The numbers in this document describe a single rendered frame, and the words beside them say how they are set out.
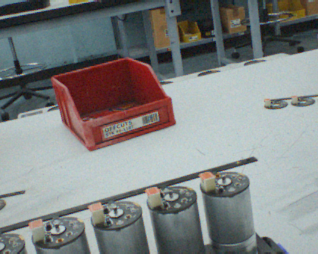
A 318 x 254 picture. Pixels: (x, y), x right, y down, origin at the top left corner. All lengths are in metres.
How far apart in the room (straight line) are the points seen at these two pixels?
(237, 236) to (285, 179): 0.14
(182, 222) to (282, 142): 0.23
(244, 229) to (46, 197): 0.22
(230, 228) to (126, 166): 0.21
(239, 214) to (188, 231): 0.03
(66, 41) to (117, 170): 4.22
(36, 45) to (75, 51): 0.35
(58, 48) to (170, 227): 4.43
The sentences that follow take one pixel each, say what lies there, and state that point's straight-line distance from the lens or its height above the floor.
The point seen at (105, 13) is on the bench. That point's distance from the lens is 2.57.
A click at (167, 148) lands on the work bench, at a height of 0.75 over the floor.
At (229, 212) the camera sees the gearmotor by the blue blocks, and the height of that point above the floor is 0.80.
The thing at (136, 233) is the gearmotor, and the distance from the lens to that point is 0.23.
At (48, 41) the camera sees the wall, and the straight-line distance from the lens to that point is 4.63.
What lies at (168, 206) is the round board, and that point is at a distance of 0.24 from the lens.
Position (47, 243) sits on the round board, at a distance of 0.23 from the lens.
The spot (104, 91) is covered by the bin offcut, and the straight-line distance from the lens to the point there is 0.61.
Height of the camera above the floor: 0.93
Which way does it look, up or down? 19 degrees down
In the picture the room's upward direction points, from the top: 10 degrees counter-clockwise
